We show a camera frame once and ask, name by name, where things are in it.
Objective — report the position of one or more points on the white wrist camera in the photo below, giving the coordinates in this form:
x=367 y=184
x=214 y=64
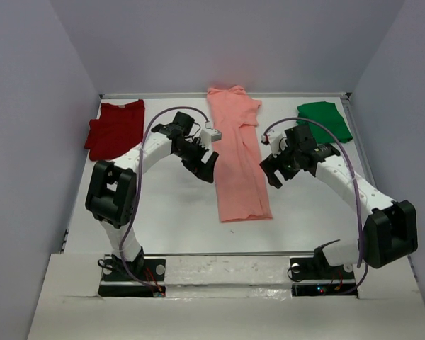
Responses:
x=209 y=134
x=275 y=140

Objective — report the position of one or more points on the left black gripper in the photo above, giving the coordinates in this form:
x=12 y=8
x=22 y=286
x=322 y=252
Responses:
x=203 y=171

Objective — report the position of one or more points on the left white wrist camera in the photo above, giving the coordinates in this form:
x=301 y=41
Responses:
x=209 y=134

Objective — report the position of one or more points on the white cardboard front cover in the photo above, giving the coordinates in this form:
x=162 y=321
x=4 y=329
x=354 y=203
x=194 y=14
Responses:
x=225 y=297

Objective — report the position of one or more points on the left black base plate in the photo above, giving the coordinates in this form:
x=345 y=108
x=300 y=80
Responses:
x=116 y=283

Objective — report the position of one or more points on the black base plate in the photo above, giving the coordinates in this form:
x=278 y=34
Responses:
x=116 y=283
x=310 y=282

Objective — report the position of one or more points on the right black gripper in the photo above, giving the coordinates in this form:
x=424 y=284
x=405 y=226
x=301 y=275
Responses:
x=271 y=163

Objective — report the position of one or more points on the pink t-shirt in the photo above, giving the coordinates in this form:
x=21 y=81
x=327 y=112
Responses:
x=240 y=181

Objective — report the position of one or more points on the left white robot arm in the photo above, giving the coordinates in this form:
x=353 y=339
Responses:
x=115 y=186

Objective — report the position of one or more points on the green t-shirt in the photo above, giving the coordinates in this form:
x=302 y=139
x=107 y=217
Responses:
x=326 y=114

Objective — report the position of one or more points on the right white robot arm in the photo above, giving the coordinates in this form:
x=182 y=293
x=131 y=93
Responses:
x=387 y=229

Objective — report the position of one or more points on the red folded t-shirt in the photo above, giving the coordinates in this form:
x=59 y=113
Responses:
x=118 y=129

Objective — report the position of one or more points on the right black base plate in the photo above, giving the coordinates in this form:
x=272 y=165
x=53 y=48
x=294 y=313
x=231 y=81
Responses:
x=310 y=282

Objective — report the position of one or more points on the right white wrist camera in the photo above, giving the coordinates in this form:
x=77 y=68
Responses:
x=275 y=140

